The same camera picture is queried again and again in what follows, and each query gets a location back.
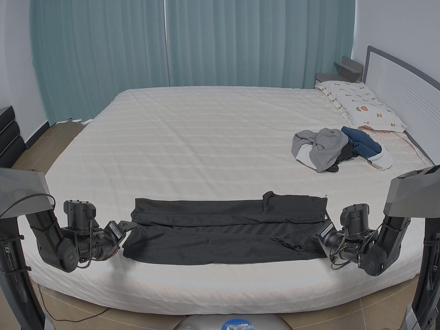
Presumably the grey bedside table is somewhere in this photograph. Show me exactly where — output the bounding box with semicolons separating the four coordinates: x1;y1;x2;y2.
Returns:
315;55;363;83

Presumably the white printed pillow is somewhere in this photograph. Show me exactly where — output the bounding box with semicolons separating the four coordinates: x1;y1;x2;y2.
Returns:
315;80;408;132

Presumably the black T-shirt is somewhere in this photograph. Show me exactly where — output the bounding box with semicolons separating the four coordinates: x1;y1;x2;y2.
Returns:
122;191;329;265

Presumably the pile of clothes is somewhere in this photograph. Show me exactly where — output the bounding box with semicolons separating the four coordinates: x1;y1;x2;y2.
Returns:
291;126;393;173

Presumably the black chest of drawers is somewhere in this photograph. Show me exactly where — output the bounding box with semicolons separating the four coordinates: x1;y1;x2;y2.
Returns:
0;106;26;168

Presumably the blue-green curtain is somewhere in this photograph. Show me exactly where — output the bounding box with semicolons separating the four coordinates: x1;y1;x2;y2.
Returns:
165;0;355;89
30;0;170;126

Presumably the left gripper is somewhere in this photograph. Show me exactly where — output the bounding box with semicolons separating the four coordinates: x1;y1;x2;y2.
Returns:
90;220;138;253

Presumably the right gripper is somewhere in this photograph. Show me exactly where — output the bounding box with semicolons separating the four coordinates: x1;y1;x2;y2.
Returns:
317;220;346;252

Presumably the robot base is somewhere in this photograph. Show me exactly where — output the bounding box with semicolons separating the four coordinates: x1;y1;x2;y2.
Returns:
177;315;286;330

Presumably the bed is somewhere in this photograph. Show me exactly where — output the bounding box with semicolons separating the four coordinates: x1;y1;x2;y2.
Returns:
26;45;440;317

